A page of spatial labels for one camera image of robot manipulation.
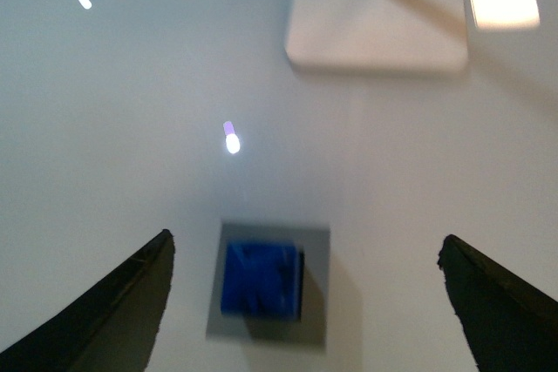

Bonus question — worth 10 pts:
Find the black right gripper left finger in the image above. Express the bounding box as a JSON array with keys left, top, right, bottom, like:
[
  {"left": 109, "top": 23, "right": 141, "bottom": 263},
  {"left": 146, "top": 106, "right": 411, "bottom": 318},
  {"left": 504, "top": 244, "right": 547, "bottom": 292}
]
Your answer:
[{"left": 1, "top": 229, "right": 175, "bottom": 371}]

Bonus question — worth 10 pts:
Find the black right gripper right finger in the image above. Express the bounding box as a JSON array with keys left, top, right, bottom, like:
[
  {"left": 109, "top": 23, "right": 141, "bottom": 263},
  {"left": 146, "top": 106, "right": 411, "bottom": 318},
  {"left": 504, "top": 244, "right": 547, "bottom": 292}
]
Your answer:
[{"left": 438, "top": 234, "right": 557, "bottom": 371}]

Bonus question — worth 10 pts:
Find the blue plastic block part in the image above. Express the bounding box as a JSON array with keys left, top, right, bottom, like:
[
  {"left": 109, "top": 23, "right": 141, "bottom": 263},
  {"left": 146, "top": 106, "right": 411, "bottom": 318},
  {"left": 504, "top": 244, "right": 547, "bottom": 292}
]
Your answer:
[{"left": 220, "top": 240, "right": 304, "bottom": 321}]

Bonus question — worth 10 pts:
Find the gray hollow cube base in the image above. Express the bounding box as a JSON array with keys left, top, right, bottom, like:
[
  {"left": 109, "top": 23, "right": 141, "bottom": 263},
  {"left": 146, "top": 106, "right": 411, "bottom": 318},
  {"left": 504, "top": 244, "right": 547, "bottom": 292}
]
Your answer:
[{"left": 206, "top": 221, "right": 330, "bottom": 350}]

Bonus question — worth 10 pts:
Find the white desk lamp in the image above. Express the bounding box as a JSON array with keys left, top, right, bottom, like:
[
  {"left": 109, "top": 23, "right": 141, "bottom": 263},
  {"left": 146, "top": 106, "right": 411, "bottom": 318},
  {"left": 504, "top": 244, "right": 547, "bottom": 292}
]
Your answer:
[{"left": 284, "top": 0, "right": 468, "bottom": 76}]

